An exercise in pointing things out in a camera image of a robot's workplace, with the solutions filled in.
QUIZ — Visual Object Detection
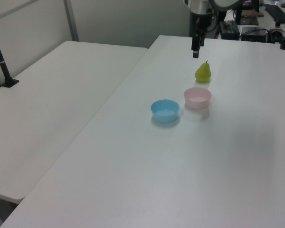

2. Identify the grey partition frame post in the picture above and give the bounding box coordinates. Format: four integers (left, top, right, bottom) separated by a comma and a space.
63, 0, 80, 42

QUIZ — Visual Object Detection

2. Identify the black device with coloured plugs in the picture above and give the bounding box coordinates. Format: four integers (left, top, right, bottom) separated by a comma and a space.
218, 20, 240, 40

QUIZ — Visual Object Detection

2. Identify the black computer keyboard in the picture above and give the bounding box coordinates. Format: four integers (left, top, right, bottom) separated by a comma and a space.
263, 3, 285, 24

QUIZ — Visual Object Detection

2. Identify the black stand with base plate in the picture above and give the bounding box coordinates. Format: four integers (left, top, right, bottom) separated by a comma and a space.
235, 0, 259, 26

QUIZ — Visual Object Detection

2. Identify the small grey camera unit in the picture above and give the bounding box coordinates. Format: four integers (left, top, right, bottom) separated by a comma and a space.
267, 23, 283, 44

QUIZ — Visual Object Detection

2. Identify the black electronics box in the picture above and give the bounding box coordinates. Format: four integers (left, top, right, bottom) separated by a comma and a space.
241, 26, 269, 41

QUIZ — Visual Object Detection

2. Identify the pink plastic bowl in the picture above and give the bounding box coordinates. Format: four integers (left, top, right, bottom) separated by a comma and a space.
183, 87, 212, 110

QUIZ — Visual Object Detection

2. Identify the black pole with clamp base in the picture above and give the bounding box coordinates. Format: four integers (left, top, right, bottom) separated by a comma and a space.
0, 20, 20, 89

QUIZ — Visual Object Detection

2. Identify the black Franka gripper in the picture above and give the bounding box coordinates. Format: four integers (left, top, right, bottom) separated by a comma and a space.
190, 13, 212, 59

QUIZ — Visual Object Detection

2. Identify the brown wooden board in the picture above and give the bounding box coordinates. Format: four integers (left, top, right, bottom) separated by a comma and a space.
241, 8, 265, 18

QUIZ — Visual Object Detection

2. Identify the blue plastic bowl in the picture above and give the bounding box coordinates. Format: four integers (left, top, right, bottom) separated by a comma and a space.
151, 99, 180, 124

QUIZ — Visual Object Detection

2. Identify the green pear with stem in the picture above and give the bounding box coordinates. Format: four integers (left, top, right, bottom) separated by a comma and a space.
195, 60, 212, 84

